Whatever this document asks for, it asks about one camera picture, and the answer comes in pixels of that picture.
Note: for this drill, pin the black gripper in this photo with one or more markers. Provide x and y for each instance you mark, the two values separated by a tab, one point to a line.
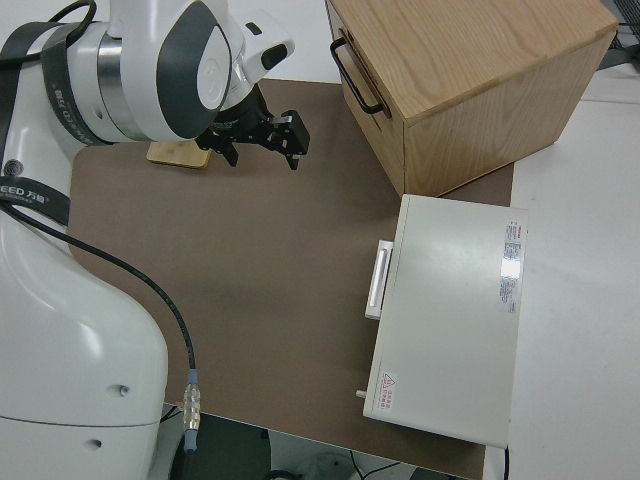
255	127

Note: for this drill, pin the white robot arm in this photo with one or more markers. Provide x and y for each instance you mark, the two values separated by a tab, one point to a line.
75	350

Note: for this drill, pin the wooden mug tree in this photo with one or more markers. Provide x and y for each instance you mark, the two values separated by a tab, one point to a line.
175	154

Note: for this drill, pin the brown table mat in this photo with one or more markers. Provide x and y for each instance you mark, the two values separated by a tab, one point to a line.
250	250

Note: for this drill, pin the wooden drawer cabinet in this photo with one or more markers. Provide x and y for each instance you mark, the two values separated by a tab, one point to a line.
475	75

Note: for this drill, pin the white toaster oven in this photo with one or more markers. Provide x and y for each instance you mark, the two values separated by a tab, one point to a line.
445	325

